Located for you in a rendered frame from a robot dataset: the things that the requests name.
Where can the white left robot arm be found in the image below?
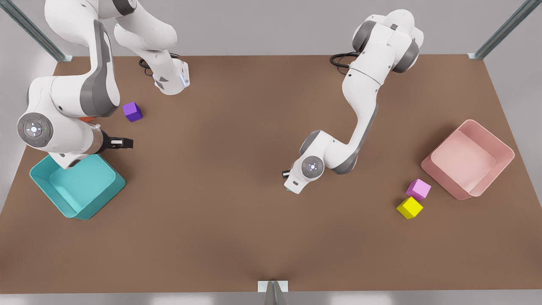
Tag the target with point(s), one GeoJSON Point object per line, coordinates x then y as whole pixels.
{"type": "Point", "coordinates": [367, 84]}

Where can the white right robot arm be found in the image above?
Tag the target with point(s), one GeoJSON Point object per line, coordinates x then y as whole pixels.
{"type": "Point", "coordinates": [63, 97]}

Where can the purple cube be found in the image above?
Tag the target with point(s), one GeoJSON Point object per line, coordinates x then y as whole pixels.
{"type": "Point", "coordinates": [132, 112]}

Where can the orange cube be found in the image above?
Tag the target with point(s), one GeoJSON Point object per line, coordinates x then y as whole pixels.
{"type": "Point", "coordinates": [87, 119]}

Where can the teal square tray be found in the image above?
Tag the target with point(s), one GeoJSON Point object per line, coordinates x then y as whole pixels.
{"type": "Point", "coordinates": [80, 190]}

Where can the yellow cube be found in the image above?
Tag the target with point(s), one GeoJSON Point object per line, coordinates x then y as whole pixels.
{"type": "Point", "coordinates": [409, 208]}

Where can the pink cube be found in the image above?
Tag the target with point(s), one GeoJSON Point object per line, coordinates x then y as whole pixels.
{"type": "Point", "coordinates": [418, 189]}

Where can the pink square tray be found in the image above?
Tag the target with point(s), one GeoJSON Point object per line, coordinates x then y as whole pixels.
{"type": "Point", "coordinates": [465, 163]}

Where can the silver frame post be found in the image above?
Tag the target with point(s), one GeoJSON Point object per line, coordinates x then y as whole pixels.
{"type": "Point", "coordinates": [504, 29]}
{"type": "Point", "coordinates": [31, 29]}
{"type": "Point", "coordinates": [273, 291]}

